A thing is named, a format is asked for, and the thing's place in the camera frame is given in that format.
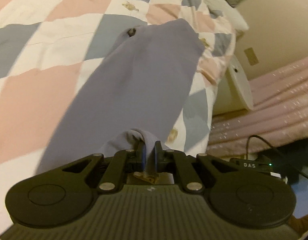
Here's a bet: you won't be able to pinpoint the pink curtain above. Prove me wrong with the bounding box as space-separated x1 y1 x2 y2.
206 57 308 157

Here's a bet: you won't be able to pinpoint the checkered pink grey bedspread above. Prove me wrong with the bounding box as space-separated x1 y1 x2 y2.
0 0 236 235

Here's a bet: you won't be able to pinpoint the black cable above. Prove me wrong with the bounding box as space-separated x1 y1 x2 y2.
245 134 308 182

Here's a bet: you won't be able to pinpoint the grey-purple long pants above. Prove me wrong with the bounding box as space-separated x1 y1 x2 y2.
37 19 204 176

